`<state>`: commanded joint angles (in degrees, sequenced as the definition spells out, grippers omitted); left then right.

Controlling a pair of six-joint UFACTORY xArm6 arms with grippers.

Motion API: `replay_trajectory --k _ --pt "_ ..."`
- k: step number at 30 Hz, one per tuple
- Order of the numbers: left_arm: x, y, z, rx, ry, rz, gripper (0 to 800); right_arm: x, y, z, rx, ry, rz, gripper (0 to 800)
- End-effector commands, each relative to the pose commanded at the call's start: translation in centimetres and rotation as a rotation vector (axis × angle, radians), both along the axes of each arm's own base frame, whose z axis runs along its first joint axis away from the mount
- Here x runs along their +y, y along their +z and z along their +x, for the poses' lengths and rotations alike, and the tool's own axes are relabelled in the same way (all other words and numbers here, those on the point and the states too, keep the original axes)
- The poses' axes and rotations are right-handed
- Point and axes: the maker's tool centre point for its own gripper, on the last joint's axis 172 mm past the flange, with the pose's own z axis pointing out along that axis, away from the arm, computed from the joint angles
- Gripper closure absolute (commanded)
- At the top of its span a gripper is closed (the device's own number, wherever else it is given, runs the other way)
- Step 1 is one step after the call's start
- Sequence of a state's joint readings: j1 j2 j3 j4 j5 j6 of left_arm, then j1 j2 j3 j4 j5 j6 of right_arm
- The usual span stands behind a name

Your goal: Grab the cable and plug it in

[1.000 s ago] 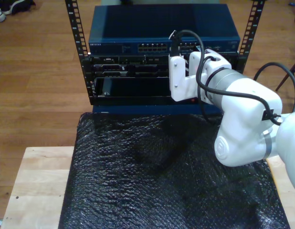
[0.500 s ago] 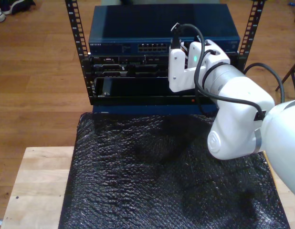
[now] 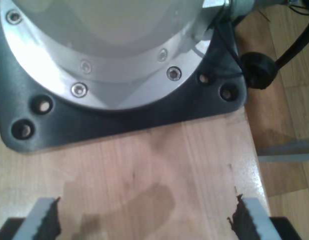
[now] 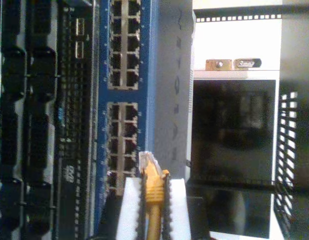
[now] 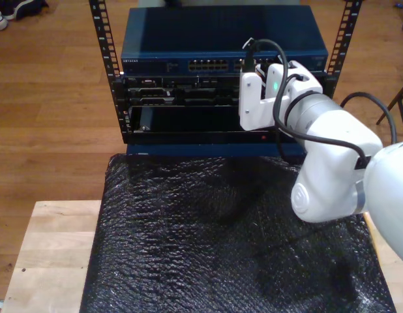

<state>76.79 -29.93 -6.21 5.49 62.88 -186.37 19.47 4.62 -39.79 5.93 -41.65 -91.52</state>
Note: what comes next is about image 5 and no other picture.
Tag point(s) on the blue network switch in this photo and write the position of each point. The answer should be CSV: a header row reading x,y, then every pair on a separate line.
x,y
188,32

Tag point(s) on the black rack server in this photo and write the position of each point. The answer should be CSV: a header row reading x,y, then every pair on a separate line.
x,y
188,94

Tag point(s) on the dark sneaker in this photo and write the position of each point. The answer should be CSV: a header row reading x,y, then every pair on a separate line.
x,y
25,8

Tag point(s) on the black bubble wrap mat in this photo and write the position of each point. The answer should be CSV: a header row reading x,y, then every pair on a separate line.
x,y
188,244

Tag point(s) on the blue flat rack unit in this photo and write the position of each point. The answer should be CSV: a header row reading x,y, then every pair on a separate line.
x,y
188,150

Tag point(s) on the black rack drawer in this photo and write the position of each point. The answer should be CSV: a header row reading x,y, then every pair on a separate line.
x,y
188,137

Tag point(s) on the dark wooden chair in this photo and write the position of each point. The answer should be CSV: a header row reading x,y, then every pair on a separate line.
x,y
392,103

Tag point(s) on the black perforated rack post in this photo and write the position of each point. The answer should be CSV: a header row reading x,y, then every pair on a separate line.
x,y
351,19
102,39

